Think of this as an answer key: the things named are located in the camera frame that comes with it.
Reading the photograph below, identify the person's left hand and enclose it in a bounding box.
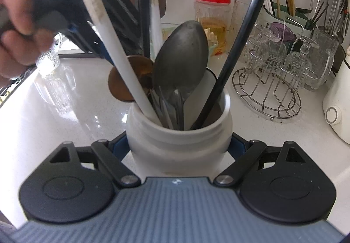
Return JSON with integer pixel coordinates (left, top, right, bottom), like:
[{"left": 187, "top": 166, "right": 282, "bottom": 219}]
[{"left": 0, "top": 0, "right": 56, "bottom": 80}]

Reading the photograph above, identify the cut crystal glass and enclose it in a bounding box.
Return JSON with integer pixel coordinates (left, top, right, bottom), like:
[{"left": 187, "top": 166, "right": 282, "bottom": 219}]
[{"left": 266, "top": 41, "right": 287, "bottom": 64}]

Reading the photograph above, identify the green chopstick holder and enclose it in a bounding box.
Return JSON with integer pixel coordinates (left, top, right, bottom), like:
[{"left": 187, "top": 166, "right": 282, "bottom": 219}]
[{"left": 258, "top": 5, "right": 313, "bottom": 49}]

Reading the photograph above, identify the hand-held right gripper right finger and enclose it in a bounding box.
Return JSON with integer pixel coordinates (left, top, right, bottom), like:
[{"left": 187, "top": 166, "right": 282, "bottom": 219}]
[{"left": 214, "top": 133, "right": 308, "bottom": 187}]

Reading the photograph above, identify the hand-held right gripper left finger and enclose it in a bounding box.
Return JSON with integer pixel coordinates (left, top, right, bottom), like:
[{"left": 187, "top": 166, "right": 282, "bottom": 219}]
[{"left": 49, "top": 134, "right": 141, "bottom": 188}]

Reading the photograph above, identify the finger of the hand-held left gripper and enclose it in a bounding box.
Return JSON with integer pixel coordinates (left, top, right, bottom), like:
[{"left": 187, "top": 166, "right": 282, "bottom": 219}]
[
  {"left": 108, "top": 0, "right": 142, "bottom": 50},
  {"left": 68, "top": 23, "right": 116, "bottom": 66}
]

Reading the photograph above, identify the round wooden spoon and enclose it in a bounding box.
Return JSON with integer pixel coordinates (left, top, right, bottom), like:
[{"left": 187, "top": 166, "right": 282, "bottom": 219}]
[{"left": 108, "top": 54, "right": 155, "bottom": 103}]

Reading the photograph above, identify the red-lid plastic jar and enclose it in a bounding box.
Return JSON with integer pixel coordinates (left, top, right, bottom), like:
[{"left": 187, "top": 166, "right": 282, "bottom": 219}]
[{"left": 194, "top": 0, "right": 231, "bottom": 55}]

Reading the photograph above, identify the clear stemmed glass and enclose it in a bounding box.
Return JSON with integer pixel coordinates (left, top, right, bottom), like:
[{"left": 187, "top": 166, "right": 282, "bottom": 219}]
[{"left": 284, "top": 35, "right": 320, "bottom": 88}]

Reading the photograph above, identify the green plastic bowl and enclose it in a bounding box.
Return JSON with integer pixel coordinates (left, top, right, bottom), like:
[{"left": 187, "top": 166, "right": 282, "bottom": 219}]
[{"left": 161, "top": 22, "right": 219, "bottom": 57}]

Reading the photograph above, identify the metal cutlery piece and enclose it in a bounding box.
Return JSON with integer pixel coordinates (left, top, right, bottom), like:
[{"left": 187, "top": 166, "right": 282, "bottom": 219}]
[
  {"left": 164, "top": 89, "right": 184, "bottom": 129},
  {"left": 150, "top": 89, "right": 170, "bottom": 127}
]

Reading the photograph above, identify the large glass mug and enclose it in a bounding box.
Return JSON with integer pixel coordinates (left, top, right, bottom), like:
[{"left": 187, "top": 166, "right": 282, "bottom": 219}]
[{"left": 305, "top": 27, "right": 341, "bottom": 92}]

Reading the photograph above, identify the white electric cooker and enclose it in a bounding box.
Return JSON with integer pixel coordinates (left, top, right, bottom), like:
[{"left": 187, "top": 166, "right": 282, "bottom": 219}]
[{"left": 323, "top": 46, "right": 350, "bottom": 146}]

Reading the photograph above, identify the kitchen sink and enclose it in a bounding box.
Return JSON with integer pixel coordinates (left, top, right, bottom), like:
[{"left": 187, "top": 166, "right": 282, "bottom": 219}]
[{"left": 0, "top": 65, "right": 36, "bottom": 104}]

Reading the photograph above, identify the large metal spoon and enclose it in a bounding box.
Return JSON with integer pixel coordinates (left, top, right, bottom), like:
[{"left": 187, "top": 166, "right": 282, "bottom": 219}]
[{"left": 152, "top": 20, "right": 210, "bottom": 112}]

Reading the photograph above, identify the white ceramic jar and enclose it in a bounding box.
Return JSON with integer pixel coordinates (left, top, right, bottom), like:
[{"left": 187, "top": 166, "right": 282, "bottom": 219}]
[{"left": 126, "top": 87, "right": 233, "bottom": 178}]

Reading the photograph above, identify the clear drinking glass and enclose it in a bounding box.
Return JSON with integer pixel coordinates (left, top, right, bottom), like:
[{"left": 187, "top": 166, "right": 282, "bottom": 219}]
[{"left": 246, "top": 26, "right": 282, "bottom": 69}]

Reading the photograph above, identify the clear glass jar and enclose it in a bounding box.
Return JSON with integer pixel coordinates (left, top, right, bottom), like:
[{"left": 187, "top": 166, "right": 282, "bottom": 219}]
[{"left": 232, "top": 0, "right": 257, "bottom": 60}]

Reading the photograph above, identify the wire glass rack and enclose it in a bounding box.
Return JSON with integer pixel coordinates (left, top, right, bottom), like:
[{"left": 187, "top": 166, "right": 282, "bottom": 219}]
[{"left": 232, "top": 17, "right": 303, "bottom": 122}]

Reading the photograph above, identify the textured glass pitcher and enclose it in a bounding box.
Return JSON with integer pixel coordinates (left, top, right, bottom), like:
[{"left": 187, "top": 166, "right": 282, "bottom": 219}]
[{"left": 35, "top": 33, "right": 65, "bottom": 74}]

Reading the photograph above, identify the white chopstick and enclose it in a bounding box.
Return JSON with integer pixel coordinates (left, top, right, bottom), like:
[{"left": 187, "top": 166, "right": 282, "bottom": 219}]
[
  {"left": 66, "top": 0, "right": 163, "bottom": 127},
  {"left": 148, "top": 0, "right": 164, "bottom": 54}
]

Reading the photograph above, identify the black patterned chopstick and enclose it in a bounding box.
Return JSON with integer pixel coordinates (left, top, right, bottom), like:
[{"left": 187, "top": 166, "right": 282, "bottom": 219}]
[{"left": 189, "top": 0, "right": 279, "bottom": 131}]

